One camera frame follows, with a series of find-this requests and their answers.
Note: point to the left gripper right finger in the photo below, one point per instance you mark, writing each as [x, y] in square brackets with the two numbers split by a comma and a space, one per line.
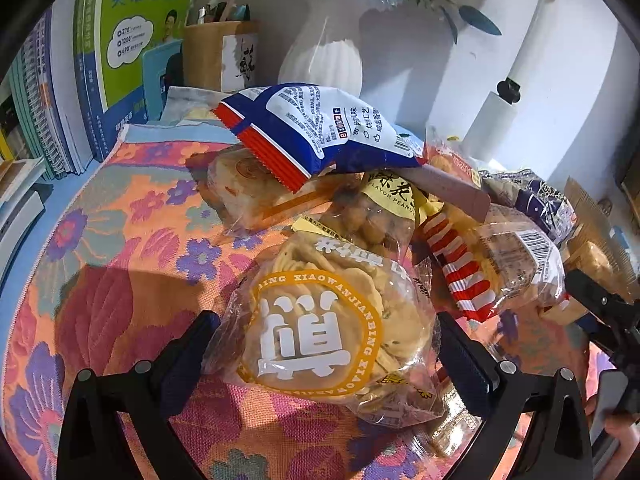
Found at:
[556, 444]

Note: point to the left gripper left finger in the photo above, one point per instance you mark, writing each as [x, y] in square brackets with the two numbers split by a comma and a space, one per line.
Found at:
[93, 444]

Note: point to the red striped biscuit bag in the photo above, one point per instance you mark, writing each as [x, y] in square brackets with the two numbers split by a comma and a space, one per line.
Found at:
[503, 263]

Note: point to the purple white chips bag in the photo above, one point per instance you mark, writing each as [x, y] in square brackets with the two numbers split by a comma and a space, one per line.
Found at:
[524, 191]

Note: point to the yellow label peanut bag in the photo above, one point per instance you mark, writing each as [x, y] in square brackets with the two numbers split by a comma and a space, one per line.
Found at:
[382, 214]

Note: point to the orange pastry pack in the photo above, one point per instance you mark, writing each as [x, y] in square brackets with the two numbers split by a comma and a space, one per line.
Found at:
[253, 199]

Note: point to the blue white snack bag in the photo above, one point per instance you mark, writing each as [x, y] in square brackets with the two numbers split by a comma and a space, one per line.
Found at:
[297, 131]

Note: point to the small toast cube pack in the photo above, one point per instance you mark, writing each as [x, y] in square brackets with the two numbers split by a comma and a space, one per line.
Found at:
[585, 264]

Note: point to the operator hand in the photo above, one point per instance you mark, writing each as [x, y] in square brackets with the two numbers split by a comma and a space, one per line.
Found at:
[623, 427]

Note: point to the amber ribbed glass bowl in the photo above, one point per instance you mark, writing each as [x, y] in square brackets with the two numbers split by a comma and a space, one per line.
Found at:
[594, 226]

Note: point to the floral woven table mat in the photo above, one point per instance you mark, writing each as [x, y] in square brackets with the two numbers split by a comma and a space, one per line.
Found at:
[132, 262]

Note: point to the white desk lamp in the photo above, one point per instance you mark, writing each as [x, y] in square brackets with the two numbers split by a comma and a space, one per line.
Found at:
[497, 114]

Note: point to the stacked flat books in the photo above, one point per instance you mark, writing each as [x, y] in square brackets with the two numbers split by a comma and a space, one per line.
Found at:
[21, 205]

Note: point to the upright book row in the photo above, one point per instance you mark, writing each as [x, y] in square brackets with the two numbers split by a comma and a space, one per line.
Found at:
[55, 89]

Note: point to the small blue booklet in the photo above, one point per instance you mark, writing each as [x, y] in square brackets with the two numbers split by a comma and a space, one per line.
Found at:
[154, 68]

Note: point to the white ribbed vase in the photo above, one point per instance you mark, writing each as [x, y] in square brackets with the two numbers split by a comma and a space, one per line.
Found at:
[327, 49]

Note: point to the wooden pen holder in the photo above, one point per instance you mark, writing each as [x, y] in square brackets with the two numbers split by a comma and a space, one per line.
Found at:
[220, 56]

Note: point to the green cover grammar book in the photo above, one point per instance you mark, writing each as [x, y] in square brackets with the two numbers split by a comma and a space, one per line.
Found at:
[123, 30]

